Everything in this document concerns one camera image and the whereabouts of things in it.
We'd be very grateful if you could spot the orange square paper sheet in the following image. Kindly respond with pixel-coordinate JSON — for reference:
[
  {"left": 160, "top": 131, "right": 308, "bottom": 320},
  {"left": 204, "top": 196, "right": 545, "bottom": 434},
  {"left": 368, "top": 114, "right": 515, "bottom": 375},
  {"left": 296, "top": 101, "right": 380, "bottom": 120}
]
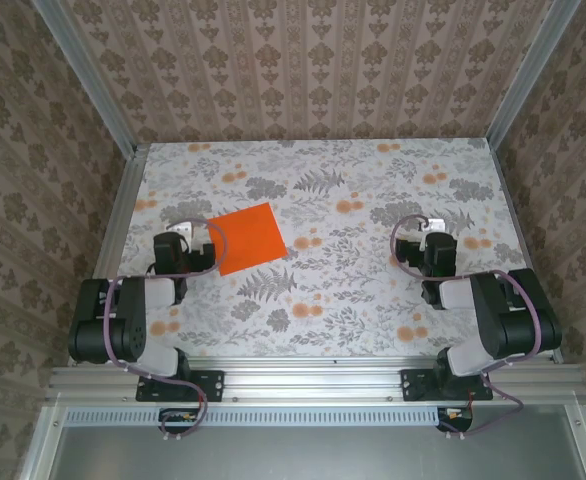
[{"left": 206, "top": 201, "right": 289, "bottom": 278}]

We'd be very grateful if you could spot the floral patterned table cover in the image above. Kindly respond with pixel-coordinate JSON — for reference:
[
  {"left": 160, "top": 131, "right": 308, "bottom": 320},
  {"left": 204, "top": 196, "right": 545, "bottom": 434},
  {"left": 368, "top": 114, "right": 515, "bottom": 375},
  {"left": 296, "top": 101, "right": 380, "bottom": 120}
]
[{"left": 95, "top": 139, "right": 557, "bottom": 359}]

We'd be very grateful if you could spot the grey metal panel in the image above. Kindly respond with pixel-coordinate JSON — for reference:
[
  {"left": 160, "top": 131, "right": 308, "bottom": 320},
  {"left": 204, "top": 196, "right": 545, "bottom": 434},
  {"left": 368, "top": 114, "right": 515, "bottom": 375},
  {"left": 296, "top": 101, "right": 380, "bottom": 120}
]
[{"left": 20, "top": 403, "right": 586, "bottom": 480}]

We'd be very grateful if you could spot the aluminium table side rail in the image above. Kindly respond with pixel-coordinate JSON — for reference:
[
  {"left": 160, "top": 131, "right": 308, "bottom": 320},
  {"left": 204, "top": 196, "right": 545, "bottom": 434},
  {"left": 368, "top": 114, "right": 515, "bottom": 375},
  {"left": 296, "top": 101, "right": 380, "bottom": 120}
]
[
  {"left": 67, "top": 144, "right": 149, "bottom": 369},
  {"left": 487, "top": 139, "right": 564, "bottom": 365}
]

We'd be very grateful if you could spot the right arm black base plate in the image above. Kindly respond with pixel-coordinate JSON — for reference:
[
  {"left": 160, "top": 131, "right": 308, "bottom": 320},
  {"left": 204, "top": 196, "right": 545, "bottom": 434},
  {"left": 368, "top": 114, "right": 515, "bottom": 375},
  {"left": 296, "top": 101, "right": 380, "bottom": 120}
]
[{"left": 400, "top": 368, "right": 495, "bottom": 404}]

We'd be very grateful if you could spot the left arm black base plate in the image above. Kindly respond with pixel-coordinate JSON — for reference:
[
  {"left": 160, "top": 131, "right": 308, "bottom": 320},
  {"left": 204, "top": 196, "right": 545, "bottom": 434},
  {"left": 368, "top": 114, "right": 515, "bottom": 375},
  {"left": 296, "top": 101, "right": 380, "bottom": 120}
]
[{"left": 136, "top": 368, "right": 225, "bottom": 403}]

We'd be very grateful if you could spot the black cable junction box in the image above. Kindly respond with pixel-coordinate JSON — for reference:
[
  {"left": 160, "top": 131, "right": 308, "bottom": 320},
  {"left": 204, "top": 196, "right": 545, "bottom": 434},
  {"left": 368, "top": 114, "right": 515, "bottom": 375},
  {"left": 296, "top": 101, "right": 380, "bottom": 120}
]
[
  {"left": 158, "top": 407, "right": 205, "bottom": 437},
  {"left": 435, "top": 407, "right": 474, "bottom": 434}
]

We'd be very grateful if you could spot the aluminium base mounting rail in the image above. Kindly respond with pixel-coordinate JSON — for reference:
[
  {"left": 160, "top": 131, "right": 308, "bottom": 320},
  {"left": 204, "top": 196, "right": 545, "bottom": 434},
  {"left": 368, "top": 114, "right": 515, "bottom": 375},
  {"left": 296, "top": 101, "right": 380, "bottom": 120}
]
[{"left": 45, "top": 364, "right": 586, "bottom": 404}]

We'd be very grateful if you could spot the aluminium frame upright post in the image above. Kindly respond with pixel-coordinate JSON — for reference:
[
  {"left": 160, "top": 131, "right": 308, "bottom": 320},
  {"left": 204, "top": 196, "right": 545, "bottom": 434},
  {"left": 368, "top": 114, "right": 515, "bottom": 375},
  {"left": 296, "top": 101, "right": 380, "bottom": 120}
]
[
  {"left": 485, "top": 0, "right": 582, "bottom": 149},
  {"left": 31, "top": 0, "right": 142, "bottom": 156}
]

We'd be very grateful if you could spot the white slotted cable duct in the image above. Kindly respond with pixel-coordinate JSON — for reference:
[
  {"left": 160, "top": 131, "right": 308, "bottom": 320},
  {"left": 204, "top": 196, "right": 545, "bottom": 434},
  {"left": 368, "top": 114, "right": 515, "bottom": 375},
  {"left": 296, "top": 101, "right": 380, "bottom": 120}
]
[{"left": 65, "top": 405, "right": 586, "bottom": 427}]

